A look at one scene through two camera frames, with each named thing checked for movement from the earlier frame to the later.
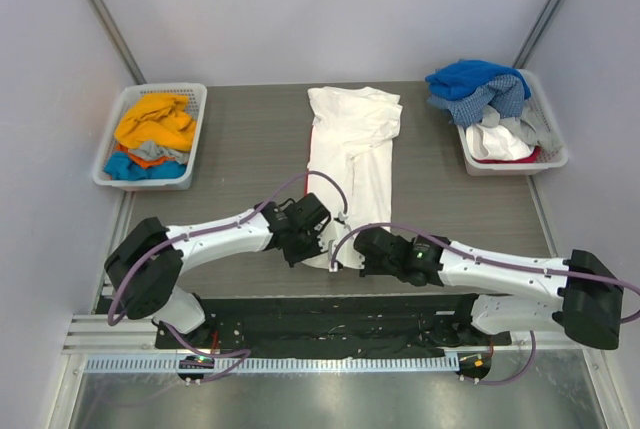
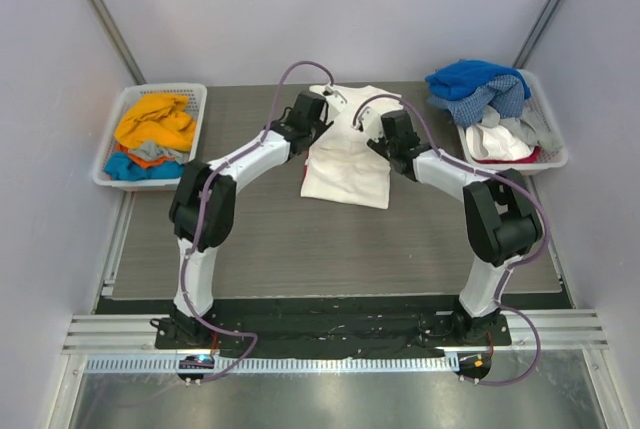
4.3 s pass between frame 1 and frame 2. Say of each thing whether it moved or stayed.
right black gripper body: moved
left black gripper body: moved
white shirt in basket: stayed
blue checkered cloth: stayed
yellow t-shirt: stayed
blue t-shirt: stayed
